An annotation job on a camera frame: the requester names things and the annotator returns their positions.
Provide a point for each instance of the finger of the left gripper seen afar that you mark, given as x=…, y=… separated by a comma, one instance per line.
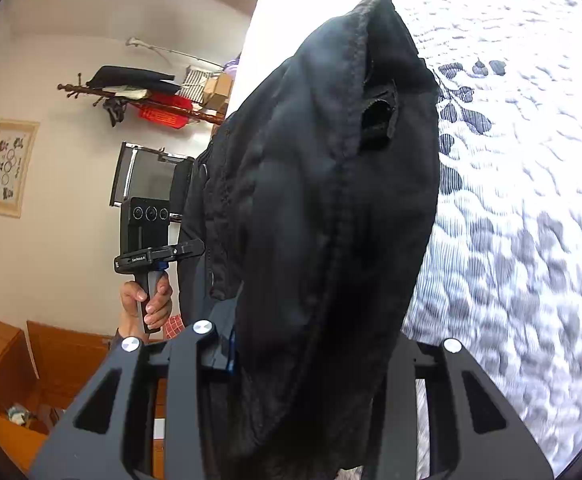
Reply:
x=186, y=250

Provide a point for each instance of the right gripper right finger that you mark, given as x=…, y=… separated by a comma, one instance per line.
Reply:
x=474, y=433

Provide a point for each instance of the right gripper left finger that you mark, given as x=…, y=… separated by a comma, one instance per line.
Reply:
x=108, y=431

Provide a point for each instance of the black pants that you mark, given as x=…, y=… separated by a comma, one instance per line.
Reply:
x=315, y=201

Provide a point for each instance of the person's left hand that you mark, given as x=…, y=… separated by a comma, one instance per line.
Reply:
x=138, y=310

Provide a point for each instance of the black metal chair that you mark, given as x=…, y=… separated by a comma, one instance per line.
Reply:
x=151, y=173

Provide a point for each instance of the red basket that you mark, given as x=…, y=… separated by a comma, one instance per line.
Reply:
x=148, y=110

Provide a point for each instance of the wooden cabinet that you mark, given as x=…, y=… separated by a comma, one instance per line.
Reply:
x=42, y=369

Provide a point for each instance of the cardboard box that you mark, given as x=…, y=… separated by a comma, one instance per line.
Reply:
x=216, y=92

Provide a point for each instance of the wooden coat rack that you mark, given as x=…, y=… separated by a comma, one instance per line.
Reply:
x=116, y=101

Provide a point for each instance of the black clothes on rack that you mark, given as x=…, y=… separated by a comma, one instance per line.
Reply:
x=116, y=76

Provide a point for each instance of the grey quilted bed mattress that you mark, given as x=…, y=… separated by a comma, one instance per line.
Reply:
x=503, y=271

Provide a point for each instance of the framed wall picture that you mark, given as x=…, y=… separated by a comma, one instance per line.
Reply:
x=16, y=146

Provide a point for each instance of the white wire rack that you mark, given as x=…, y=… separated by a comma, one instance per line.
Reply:
x=193, y=84

